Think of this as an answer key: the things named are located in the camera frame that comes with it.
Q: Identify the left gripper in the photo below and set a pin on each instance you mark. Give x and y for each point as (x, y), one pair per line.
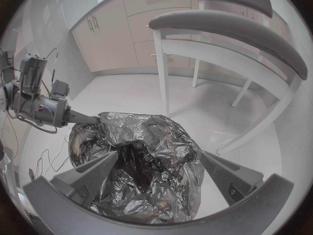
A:
(52, 111)

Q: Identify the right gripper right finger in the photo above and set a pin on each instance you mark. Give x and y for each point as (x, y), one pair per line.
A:
(239, 182)

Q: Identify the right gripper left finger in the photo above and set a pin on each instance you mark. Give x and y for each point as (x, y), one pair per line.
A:
(73, 182)

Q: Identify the black plastic bag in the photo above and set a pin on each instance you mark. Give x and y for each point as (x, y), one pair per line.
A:
(151, 136)

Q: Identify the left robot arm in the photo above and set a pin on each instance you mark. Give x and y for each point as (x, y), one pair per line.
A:
(31, 70)

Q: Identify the beige cabinet with drawers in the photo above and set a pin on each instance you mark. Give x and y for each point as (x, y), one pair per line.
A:
(115, 38)

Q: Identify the white chair dark grey seat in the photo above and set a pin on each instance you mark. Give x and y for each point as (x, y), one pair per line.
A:
(220, 23)

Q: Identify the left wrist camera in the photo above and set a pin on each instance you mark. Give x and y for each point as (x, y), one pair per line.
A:
(61, 88)

